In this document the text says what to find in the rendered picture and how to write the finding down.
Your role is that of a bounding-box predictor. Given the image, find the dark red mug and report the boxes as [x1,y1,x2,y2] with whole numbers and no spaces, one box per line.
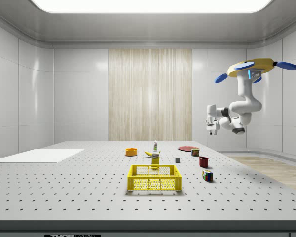
[199,156,211,168]

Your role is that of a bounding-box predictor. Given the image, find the puzzle cube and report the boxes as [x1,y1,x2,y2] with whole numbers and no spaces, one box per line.
[202,169,214,183]

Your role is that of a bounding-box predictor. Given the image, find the drone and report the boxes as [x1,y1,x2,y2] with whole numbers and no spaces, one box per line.
[214,58,296,84]

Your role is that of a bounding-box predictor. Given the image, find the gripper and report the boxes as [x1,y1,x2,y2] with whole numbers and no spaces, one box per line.
[206,120,221,136]

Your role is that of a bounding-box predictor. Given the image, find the yellow carton box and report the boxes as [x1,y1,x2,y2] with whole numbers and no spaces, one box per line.
[151,152,161,171]

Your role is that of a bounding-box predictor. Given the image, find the yellow basket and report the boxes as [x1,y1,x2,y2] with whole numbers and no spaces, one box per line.
[127,164,183,192]

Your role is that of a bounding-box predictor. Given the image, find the white board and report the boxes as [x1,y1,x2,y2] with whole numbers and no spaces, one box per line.
[0,149,85,163]

